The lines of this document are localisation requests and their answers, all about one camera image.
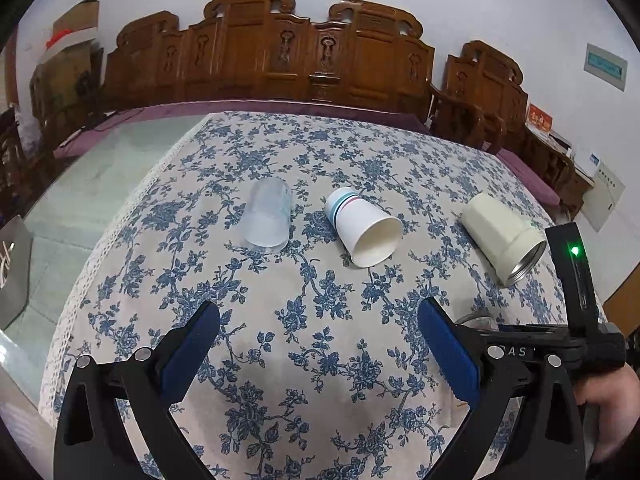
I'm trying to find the printed clear glass cup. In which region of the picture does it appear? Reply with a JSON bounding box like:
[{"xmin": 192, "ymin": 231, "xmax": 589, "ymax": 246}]
[{"xmin": 456, "ymin": 310, "xmax": 499, "ymax": 332}]

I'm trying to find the striped white paper cup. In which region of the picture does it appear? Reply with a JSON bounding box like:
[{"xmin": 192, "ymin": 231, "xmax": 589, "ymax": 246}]
[{"xmin": 324, "ymin": 188, "xmax": 404, "ymax": 268}]

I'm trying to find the clear plastic cup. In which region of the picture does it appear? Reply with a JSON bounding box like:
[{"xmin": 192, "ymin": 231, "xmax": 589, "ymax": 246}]
[{"xmin": 240, "ymin": 177, "xmax": 293, "ymax": 254}]

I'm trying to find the person's right hand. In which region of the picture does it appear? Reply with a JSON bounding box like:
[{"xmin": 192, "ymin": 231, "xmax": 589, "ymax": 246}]
[{"xmin": 574, "ymin": 364, "xmax": 639, "ymax": 463}]

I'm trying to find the cream insulated tumbler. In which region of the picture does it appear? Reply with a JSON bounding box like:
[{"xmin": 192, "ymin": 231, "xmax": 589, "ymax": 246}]
[{"xmin": 460, "ymin": 193, "xmax": 547, "ymax": 287}]

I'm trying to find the purple armchair cushion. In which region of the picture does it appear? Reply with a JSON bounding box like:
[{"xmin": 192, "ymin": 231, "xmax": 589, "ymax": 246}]
[{"xmin": 497, "ymin": 148, "xmax": 560, "ymax": 207}]

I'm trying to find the red sign card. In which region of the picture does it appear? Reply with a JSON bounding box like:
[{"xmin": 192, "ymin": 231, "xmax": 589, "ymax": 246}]
[{"xmin": 526, "ymin": 103, "xmax": 553, "ymax": 134}]

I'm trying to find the blue floral tablecloth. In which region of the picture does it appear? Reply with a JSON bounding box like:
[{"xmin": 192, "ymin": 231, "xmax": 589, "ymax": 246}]
[{"xmin": 39, "ymin": 112, "xmax": 566, "ymax": 479}]

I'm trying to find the cardboard box stack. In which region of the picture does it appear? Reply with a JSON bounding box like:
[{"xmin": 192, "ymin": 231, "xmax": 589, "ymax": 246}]
[{"xmin": 29, "ymin": 0, "xmax": 102, "ymax": 129}]

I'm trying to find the carved wooden sofa bench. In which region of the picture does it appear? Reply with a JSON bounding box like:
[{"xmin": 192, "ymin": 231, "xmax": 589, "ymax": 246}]
[{"xmin": 102, "ymin": 0, "xmax": 435, "ymax": 120}]

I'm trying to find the white wall panel box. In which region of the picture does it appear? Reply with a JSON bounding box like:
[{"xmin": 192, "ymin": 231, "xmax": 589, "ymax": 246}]
[{"xmin": 582, "ymin": 162, "xmax": 626, "ymax": 232}]

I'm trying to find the wall notice plaque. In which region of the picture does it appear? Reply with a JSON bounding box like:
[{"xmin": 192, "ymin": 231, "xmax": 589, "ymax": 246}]
[{"xmin": 584, "ymin": 44, "xmax": 628, "ymax": 91}]

